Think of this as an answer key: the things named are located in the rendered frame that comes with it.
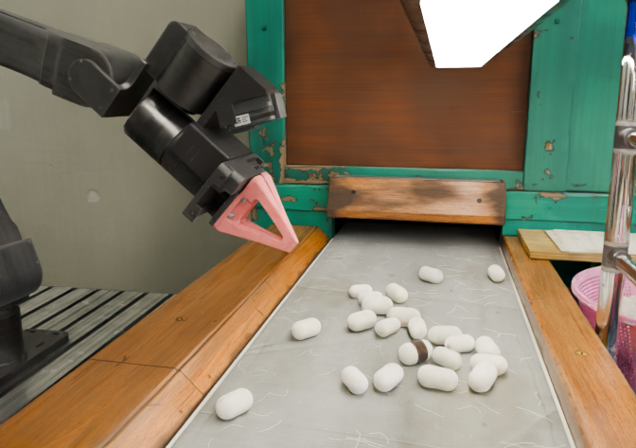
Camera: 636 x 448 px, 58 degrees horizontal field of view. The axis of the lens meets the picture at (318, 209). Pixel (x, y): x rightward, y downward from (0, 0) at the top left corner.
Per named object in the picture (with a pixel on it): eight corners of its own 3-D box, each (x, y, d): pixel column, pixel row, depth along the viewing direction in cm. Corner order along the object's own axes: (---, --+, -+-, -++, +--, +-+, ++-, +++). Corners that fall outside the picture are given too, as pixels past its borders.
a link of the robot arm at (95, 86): (255, 70, 59) (171, -5, 60) (217, 65, 51) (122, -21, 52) (192, 153, 63) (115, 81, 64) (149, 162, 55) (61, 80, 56)
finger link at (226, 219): (326, 213, 61) (259, 155, 61) (310, 228, 54) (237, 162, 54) (286, 258, 63) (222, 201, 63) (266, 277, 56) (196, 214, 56)
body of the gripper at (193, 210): (269, 164, 62) (218, 118, 62) (236, 176, 52) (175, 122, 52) (233, 207, 63) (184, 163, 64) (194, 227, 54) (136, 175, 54)
